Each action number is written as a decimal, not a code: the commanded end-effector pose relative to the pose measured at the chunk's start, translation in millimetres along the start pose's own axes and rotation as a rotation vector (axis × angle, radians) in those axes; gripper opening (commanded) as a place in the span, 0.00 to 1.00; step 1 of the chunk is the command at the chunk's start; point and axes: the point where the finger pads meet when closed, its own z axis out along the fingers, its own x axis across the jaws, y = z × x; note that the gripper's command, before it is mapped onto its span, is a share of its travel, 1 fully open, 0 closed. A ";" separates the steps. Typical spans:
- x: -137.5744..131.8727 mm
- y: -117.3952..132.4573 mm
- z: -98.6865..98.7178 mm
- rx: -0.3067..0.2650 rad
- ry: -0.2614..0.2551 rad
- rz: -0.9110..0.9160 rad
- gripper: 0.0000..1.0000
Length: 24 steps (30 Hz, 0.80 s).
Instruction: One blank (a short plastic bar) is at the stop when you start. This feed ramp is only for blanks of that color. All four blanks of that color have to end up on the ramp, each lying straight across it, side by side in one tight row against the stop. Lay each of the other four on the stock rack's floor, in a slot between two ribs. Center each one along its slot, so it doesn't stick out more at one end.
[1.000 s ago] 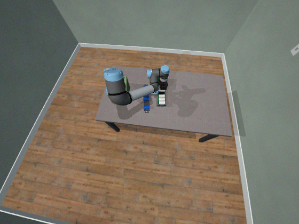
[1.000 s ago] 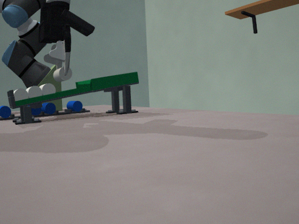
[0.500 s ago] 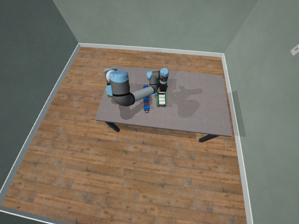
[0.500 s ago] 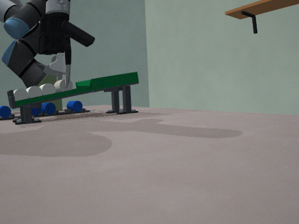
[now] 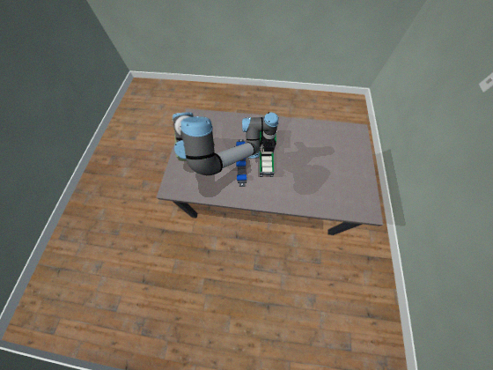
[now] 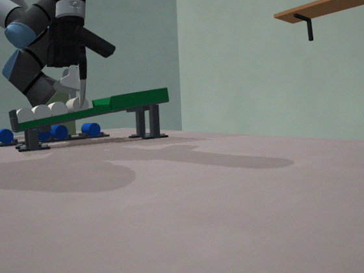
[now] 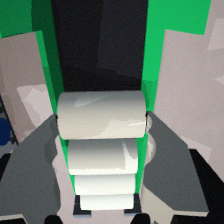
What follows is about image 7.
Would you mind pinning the blue cylinder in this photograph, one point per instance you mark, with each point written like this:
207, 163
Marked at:
4, 131

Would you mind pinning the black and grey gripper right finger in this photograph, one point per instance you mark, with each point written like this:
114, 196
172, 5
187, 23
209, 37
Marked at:
179, 186

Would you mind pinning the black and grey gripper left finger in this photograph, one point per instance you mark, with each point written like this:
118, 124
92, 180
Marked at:
29, 189

